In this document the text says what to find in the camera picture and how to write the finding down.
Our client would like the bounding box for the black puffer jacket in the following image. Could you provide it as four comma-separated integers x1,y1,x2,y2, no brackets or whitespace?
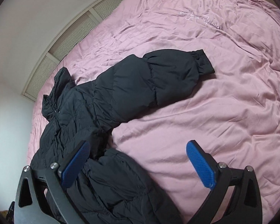
31,49,214,223

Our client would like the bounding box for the beige louvered wall panel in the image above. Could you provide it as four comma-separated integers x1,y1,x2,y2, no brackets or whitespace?
22,0,123,102

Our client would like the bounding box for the pink bed cover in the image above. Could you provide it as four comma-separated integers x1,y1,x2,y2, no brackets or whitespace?
29,0,280,223

